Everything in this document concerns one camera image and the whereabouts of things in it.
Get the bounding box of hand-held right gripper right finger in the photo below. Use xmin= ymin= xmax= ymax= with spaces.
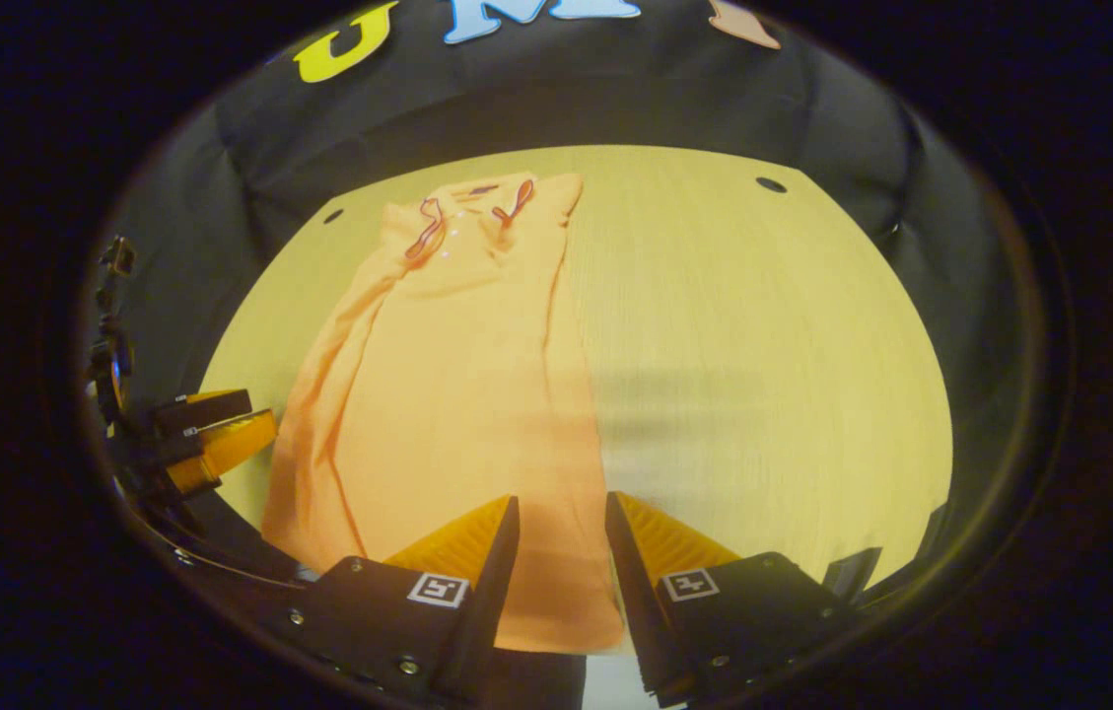
xmin=604 ymin=491 xmax=858 ymax=708

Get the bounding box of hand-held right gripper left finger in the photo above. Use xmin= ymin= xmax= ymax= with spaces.
xmin=285 ymin=495 xmax=522 ymax=706

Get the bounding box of orange T-shirt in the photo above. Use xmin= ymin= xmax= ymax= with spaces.
xmin=262 ymin=173 xmax=626 ymax=654

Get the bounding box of black backdrop cloth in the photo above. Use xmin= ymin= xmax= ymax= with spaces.
xmin=93 ymin=0 xmax=1020 ymax=533

